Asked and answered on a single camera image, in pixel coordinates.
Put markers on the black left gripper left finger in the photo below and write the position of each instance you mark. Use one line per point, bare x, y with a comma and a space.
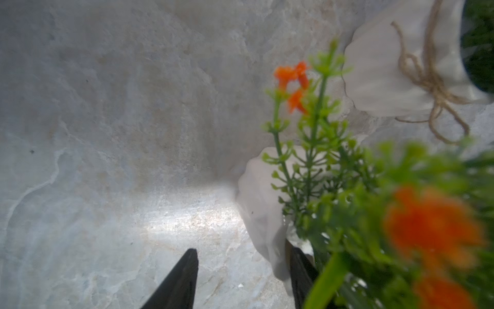
177, 290

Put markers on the red gypsophila pot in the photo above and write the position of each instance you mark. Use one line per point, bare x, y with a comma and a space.
407, 61

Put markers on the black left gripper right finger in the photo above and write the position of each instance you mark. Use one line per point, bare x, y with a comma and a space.
303, 276

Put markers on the orange gypsophila pot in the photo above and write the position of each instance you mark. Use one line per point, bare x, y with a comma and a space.
398, 227

